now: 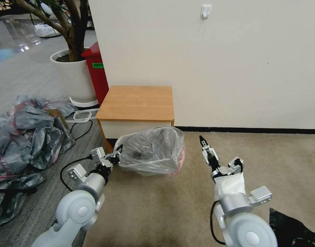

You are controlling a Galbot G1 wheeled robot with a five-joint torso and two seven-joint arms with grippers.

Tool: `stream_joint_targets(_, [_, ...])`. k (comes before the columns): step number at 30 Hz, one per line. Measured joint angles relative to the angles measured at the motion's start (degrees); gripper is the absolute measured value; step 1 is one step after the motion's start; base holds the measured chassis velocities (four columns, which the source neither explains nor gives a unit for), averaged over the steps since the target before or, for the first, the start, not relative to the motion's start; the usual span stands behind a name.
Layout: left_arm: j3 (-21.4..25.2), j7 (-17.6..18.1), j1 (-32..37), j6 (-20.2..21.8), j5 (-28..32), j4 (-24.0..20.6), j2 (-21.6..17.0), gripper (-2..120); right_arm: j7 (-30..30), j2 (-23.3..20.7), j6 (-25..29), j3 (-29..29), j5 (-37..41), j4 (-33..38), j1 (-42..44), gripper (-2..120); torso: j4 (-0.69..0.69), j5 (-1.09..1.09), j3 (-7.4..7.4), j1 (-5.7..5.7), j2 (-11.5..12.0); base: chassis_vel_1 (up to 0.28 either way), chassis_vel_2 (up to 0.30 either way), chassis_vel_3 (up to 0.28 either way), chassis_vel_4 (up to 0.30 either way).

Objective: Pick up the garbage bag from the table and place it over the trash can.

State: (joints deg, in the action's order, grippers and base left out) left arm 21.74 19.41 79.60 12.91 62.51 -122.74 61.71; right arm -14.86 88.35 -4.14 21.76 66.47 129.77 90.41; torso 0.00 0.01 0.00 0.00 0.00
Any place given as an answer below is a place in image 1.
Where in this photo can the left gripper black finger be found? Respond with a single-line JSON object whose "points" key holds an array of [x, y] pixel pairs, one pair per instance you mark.
{"points": [[118, 151]]}

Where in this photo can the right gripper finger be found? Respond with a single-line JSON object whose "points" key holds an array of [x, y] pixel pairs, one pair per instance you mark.
{"points": [[211, 150], [203, 150]]}

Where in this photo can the translucent grey garbage bag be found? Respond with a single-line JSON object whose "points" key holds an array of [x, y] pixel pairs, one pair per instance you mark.
{"points": [[152, 146]]}

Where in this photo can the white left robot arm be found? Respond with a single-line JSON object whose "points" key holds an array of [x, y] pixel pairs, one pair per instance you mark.
{"points": [[80, 203]]}

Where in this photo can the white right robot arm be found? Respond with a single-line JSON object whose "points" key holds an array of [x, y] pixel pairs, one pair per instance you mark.
{"points": [[239, 205]]}

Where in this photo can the pile of grey garbage bags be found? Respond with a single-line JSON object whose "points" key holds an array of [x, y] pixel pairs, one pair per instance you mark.
{"points": [[26, 144]]}

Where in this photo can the black garbage bag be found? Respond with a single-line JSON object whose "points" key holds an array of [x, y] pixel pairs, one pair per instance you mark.
{"points": [[288, 229]]}

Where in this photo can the small wooden top table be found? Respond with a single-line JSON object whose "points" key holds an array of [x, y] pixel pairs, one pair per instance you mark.
{"points": [[137, 103]]}

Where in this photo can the white planter base saucer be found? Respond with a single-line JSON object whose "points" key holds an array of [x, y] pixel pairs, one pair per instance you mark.
{"points": [[83, 104]]}

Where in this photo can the beige carpet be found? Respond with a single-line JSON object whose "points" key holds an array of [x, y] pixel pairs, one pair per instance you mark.
{"points": [[173, 205]]}

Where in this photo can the brown cardboard box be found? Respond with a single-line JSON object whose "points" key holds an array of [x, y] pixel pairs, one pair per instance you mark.
{"points": [[60, 121]]}

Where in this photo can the red bin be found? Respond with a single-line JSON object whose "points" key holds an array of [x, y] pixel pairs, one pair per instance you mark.
{"points": [[98, 77]]}

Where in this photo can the white round planter pot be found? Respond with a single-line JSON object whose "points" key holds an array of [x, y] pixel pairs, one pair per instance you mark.
{"points": [[75, 79]]}

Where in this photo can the green label sticker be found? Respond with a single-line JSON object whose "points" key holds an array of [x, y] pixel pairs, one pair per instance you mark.
{"points": [[98, 65]]}

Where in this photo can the black stand leg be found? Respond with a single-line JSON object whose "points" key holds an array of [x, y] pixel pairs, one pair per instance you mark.
{"points": [[16, 191]]}

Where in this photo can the brown tree trunk plant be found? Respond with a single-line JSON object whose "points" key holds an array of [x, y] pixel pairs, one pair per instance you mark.
{"points": [[75, 28]]}

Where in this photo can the white background clutter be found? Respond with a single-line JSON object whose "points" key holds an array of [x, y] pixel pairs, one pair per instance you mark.
{"points": [[45, 30]]}

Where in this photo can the black wall baseboard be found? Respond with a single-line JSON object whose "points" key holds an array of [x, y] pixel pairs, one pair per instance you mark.
{"points": [[250, 129]]}

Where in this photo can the white rectangular plastic frame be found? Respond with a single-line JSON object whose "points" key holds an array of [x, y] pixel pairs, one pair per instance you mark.
{"points": [[81, 113]]}

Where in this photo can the white wall hook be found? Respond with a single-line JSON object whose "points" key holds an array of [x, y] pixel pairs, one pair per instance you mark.
{"points": [[206, 10]]}

